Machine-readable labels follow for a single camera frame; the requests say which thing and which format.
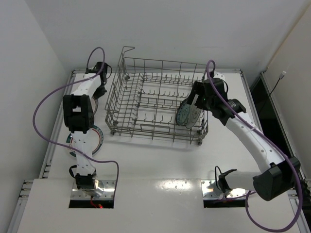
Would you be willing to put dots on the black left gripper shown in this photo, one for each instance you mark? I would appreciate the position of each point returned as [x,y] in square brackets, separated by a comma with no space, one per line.
[99,91]

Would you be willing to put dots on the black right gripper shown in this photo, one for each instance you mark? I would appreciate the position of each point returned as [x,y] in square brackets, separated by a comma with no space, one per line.
[197,91]

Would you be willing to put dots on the white plate teal rim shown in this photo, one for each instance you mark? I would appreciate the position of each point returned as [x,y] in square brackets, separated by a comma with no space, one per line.
[96,138]
[193,117]

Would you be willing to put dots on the blue floral green plate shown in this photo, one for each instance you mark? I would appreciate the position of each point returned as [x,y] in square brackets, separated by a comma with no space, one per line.
[183,113]

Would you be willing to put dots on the white plate green red rim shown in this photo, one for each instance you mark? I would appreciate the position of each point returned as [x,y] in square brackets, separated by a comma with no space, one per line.
[94,104]

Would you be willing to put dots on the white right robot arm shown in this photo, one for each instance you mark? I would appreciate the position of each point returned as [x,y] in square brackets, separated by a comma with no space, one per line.
[277,172]

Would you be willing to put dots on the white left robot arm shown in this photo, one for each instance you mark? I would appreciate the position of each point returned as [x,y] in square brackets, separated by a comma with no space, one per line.
[79,119]

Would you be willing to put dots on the grey wire dish rack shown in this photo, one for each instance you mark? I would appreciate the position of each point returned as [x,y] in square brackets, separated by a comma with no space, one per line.
[145,95]

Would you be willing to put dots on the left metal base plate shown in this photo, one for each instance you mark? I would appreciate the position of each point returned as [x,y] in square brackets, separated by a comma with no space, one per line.
[105,191]

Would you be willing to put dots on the metal base plate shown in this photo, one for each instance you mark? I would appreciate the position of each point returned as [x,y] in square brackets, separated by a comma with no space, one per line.
[105,191]
[211,192]

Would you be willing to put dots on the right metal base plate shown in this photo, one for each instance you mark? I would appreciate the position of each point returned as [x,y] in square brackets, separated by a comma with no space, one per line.
[211,192]

